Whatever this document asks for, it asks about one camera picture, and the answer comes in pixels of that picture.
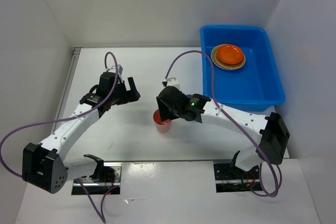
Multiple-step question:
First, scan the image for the orange round plate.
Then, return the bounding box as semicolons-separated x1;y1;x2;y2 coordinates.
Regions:
216;44;245;65

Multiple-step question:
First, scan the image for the green-rimmed bamboo woven plate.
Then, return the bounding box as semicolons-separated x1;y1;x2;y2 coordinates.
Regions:
211;44;246;71

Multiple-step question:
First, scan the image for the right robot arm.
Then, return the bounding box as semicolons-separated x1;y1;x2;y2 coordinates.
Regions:
156;86;290;178

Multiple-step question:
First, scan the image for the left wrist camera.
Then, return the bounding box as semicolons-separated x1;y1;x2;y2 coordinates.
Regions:
115;65;123;82

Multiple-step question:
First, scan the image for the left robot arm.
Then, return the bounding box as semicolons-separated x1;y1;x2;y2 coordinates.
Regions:
22;72;140;194

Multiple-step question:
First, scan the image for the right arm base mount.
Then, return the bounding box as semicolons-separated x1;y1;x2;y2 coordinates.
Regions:
213;163;262;193

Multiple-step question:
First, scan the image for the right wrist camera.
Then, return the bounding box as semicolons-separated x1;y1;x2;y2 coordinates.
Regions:
162;77;180;90

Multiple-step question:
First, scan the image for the aluminium table edge rail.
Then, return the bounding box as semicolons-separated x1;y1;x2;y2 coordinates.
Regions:
55;47;82;120

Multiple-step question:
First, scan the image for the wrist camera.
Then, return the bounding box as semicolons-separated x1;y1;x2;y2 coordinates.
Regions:
115;65;123;82
162;77;180;90

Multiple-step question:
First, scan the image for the pink plastic cup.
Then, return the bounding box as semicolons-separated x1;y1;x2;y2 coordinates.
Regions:
153;110;171;134

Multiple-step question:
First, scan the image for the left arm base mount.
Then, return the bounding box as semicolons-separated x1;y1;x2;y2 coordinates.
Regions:
67;161;122;195

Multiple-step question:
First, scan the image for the blue plastic bin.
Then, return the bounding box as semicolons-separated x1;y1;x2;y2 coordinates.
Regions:
200;25;285;112

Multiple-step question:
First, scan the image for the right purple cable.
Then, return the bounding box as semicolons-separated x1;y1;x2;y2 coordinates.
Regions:
165;50;283;198

